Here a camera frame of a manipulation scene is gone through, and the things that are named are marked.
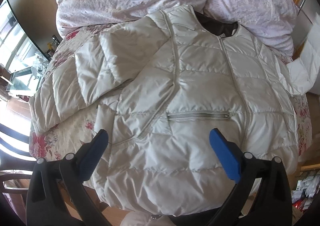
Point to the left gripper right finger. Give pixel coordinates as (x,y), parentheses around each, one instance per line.
(272,204)

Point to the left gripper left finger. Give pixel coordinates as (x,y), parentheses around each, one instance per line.
(45,204)

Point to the beige quilted down jacket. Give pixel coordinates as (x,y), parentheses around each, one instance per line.
(158,86)

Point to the white garment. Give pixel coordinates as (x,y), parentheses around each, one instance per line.
(304,70)

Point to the cluttered wooden shelf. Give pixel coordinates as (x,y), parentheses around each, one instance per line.
(305,198)

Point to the dark wooden chair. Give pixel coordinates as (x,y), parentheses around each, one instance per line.
(16,163)

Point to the floral bed sheet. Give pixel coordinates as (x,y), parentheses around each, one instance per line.
(70,134)

